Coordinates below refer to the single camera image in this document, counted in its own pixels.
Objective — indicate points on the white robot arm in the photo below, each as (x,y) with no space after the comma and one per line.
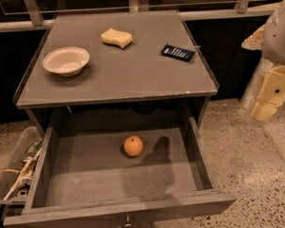
(248,98)

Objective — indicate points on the grey cabinet counter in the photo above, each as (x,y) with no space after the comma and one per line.
(137,72)

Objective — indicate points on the metal railing with glass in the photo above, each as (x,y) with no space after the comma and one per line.
(22,15)

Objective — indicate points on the metal drawer handle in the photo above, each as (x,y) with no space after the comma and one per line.
(128,223)

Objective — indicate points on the orange fruit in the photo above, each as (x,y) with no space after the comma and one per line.
(133,146)

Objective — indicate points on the yellow sponge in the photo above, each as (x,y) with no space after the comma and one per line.
(117,38)

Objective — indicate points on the clear plastic storage bin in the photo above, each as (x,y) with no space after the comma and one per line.
(16,177)

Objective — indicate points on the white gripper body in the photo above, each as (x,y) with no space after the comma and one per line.
(280,38)

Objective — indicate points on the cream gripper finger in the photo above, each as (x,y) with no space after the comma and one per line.
(254,41)
(271,95)

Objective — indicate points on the open grey top drawer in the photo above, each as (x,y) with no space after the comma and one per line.
(85,180)

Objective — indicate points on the white paper bowl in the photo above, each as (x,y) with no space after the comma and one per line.
(66,61)

